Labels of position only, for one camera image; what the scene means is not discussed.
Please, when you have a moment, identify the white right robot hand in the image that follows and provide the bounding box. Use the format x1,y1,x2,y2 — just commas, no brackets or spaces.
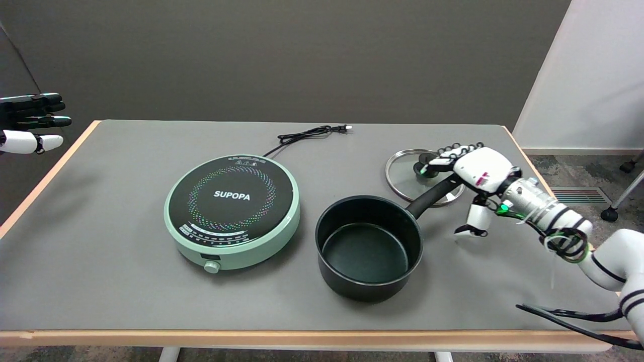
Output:
420,142,522,238

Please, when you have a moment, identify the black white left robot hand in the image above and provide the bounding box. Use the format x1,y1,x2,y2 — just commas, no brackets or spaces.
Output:
0,93,72,155

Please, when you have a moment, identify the black soup pot with handle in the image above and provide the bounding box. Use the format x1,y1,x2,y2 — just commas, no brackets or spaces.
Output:
315,173,463,303

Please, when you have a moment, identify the glass pot lid black knob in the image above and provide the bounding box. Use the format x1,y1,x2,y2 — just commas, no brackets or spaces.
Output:
385,149,466,207

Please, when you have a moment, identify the floor air vent grille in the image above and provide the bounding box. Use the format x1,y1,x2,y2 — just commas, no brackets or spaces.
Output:
550,187,612,206

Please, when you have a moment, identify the green round induction cooker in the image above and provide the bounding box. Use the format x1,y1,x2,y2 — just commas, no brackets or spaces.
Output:
164,154,301,275

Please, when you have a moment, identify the coloured wrist wire bundle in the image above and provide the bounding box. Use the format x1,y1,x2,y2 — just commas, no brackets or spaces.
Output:
543,229,591,264

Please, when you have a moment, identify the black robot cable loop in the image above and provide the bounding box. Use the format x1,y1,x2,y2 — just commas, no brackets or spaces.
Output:
516,303,644,351

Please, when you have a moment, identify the black cooker power cord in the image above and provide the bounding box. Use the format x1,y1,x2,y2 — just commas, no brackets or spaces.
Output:
263,125,352,158

